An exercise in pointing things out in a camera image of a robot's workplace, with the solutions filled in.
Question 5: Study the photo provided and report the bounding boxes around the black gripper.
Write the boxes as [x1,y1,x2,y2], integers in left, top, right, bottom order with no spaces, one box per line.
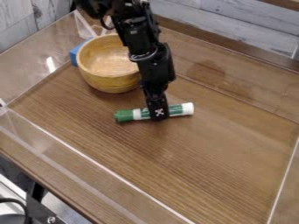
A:
[136,43,176,121]

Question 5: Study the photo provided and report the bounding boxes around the green Expo marker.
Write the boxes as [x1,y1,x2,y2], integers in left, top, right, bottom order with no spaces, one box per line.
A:
[113,102,194,123]

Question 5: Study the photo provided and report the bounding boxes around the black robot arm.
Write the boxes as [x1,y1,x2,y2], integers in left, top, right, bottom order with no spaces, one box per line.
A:
[73,0,176,121]

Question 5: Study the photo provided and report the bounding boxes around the brown wooden bowl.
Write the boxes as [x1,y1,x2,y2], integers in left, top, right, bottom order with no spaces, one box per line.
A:
[76,34,140,94]

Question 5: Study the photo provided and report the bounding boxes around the blue block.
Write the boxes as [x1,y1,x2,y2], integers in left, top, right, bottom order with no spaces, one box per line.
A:
[69,38,90,67]

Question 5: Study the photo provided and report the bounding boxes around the clear acrylic stand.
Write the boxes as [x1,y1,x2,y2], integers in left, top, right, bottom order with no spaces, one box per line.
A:
[73,10,113,39]

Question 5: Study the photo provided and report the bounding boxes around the black metal bracket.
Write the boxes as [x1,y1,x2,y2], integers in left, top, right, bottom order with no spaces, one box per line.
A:
[26,200,66,224]

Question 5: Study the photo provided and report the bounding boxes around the black cable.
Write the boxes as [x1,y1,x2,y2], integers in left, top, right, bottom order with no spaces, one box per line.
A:
[0,196,42,224]

